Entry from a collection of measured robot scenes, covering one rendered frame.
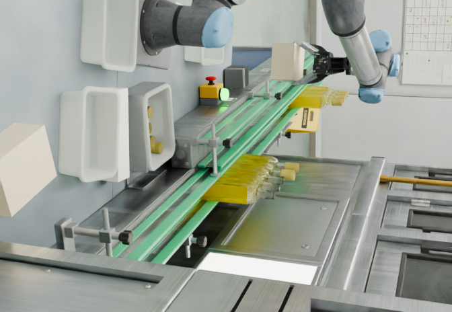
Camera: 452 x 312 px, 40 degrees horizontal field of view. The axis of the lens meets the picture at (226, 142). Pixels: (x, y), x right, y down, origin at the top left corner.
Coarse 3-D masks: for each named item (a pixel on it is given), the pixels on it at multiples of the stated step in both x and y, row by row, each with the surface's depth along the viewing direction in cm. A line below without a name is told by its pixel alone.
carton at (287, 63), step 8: (272, 48) 206; (280, 48) 205; (288, 48) 204; (296, 48) 206; (272, 56) 206; (280, 56) 205; (288, 56) 204; (296, 56) 207; (272, 64) 206; (280, 64) 205; (288, 64) 204; (296, 64) 208; (272, 72) 206; (280, 72) 205; (288, 72) 204; (296, 72) 208; (280, 80) 212; (288, 80) 209; (296, 80) 209
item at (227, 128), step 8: (304, 56) 323; (312, 56) 323; (304, 64) 304; (272, 80) 272; (264, 88) 258; (272, 88) 258; (280, 88) 256; (248, 104) 233; (256, 104) 233; (264, 104) 233; (240, 112) 224; (248, 112) 222; (256, 112) 224; (224, 120) 213; (232, 120) 214; (240, 120) 212; (248, 120) 215; (216, 128) 204; (224, 128) 205; (232, 128) 204; (208, 136) 196; (216, 136) 197; (224, 136) 195; (200, 144) 191
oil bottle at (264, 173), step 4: (232, 168) 199; (236, 168) 198; (240, 168) 198; (244, 168) 198; (248, 168) 198; (252, 168) 198; (256, 168) 198; (260, 168) 198; (240, 172) 196; (244, 172) 195; (248, 172) 195; (252, 172) 195; (256, 172) 194; (260, 172) 194; (264, 172) 195; (268, 172) 197; (264, 176) 194; (264, 180) 194
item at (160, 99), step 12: (168, 84) 180; (144, 96) 168; (156, 96) 183; (168, 96) 182; (144, 108) 167; (156, 108) 184; (168, 108) 183; (144, 120) 169; (156, 120) 185; (168, 120) 184; (156, 132) 187; (168, 132) 186; (168, 144) 187; (156, 156) 183; (168, 156) 184; (156, 168) 176
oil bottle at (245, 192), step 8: (216, 184) 187; (224, 184) 186; (232, 184) 186; (240, 184) 186; (248, 184) 186; (256, 184) 186; (208, 192) 188; (216, 192) 187; (224, 192) 186; (232, 192) 186; (240, 192) 185; (248, 192) 184; (256, 192) 184; (216, 200) 188; (224, 200) 187; (232, 200) 186; (240, 200) 185; (248, 200) 185; (256, 200) 185
